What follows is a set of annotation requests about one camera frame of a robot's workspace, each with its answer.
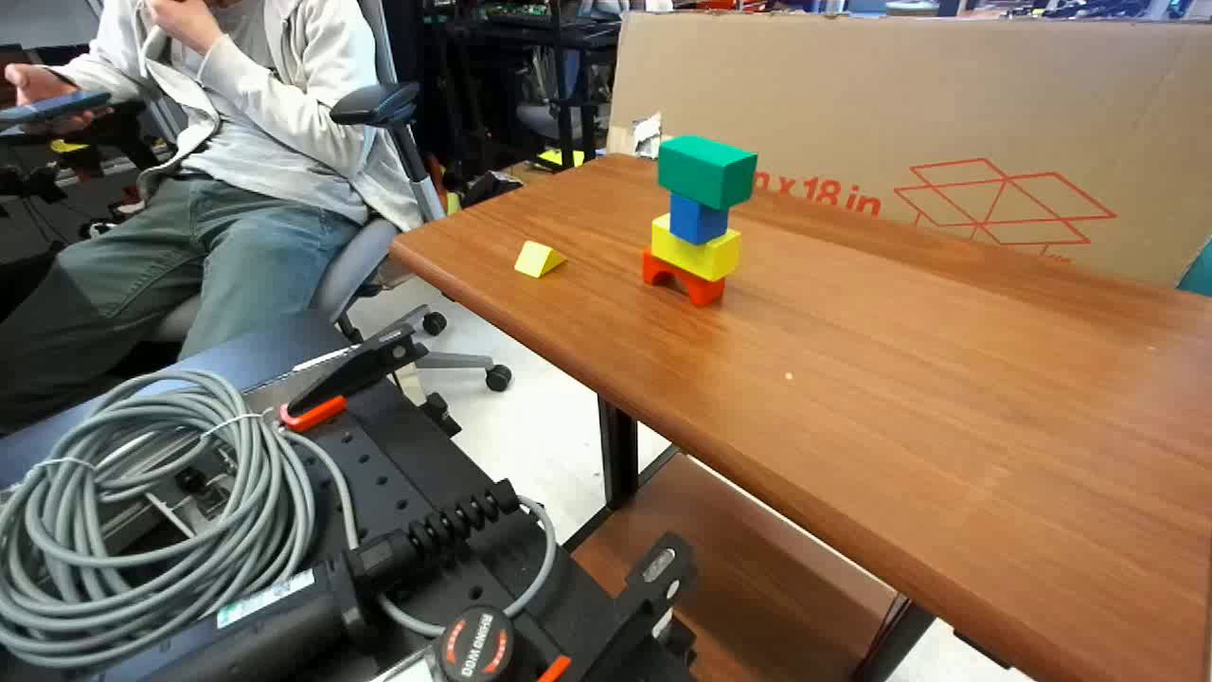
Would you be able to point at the person right hand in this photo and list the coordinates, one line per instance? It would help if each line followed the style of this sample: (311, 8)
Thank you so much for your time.
(36, 86)

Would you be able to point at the person left hand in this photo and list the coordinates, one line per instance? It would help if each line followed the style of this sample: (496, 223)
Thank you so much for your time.
(193, 20)

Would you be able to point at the yellow wedge block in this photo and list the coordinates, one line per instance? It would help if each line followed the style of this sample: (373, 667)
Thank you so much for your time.
(537, 264)

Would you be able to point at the green rectangular block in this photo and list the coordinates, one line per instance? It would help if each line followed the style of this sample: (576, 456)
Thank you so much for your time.
(705, 171)

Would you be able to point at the blue cube block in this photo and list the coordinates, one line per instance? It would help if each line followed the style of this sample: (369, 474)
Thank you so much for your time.
(695, 223)

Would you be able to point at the yellow rectangular block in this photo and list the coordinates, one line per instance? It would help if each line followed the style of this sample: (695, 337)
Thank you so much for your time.
(703, 255)

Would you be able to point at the red arch block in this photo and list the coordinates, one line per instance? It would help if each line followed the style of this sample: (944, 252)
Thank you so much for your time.
(703, 289)

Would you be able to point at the dark smartphone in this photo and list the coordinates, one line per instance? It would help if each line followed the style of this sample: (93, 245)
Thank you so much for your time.
(50, 108)

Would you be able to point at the person in grey hoodie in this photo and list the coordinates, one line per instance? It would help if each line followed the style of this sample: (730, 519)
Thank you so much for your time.
(253, 116)

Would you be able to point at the grey office chair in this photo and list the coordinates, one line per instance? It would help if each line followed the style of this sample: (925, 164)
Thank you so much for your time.
(363, 258)

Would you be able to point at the black background rack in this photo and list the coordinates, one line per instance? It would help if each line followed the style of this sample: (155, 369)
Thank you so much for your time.
(506, 77)

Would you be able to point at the white paper label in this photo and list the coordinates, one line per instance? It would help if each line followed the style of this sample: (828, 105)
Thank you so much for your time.
(645, 135)

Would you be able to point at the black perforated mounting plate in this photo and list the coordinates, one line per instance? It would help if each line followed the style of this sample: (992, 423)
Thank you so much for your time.
(403, 478)

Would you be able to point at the black table leg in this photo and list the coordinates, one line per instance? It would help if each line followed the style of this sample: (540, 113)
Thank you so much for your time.
(621, 456)

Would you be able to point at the large cardboard box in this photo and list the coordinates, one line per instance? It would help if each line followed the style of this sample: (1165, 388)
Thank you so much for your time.
(883, 99)

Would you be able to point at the wooden lower shelf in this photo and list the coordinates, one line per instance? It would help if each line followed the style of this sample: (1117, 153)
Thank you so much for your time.
(744, 593)

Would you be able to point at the black diagonal table brace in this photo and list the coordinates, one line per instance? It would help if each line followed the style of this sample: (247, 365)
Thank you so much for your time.
(896, 644)

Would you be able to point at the teal object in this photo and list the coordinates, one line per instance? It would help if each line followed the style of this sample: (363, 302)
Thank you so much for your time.
(1198, 272)

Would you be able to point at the black mounting bracket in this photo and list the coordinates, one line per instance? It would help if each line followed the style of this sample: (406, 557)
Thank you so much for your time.
(645, 609)

